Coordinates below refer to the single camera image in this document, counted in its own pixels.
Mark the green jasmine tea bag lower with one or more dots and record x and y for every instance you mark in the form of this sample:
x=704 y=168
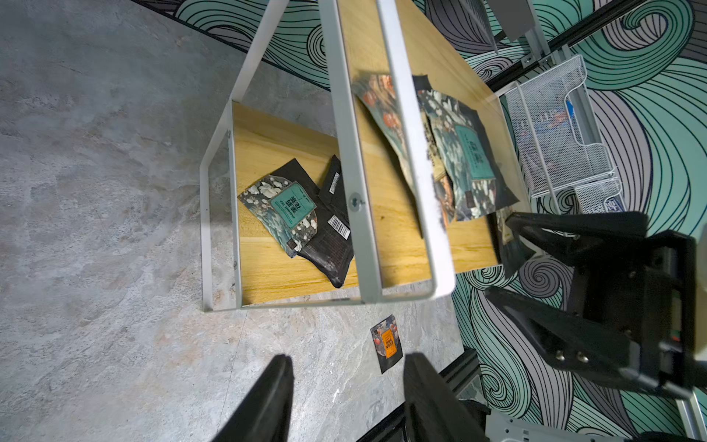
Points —
x=285 y=209

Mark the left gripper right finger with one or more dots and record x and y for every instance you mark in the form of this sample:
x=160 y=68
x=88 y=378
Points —
x=432 y=411

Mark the yellow oolong tea bag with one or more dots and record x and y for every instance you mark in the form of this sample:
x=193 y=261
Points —
x=377 y=93

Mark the black tea bag barcode top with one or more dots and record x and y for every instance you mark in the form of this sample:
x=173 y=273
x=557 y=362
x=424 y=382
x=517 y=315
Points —
x=387 y=342

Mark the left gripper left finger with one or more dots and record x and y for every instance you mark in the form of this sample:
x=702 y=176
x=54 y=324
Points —
x=265 y=412

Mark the green jasmine tea bag top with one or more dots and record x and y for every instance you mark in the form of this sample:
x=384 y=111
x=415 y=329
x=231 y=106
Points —
x=478 y=186

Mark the black tea bag lower middle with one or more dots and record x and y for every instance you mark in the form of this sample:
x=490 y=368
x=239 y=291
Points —
x=332 y=190

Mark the green jasmine tea bag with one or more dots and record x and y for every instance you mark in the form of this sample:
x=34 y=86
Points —
x=285 y=209
x=478 y=186

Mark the blue red item in bin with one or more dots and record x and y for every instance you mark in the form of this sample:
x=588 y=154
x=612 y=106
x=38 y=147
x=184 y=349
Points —
x=547 y=119

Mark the black orange tea bag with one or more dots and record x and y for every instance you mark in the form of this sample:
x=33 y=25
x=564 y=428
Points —
x=510 y=249

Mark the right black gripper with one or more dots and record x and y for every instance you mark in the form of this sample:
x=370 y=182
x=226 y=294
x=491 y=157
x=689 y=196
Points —
x=631 y=312

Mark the clear wall bin upper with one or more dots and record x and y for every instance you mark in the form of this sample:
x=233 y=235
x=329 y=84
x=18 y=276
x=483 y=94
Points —
x=563 y=159

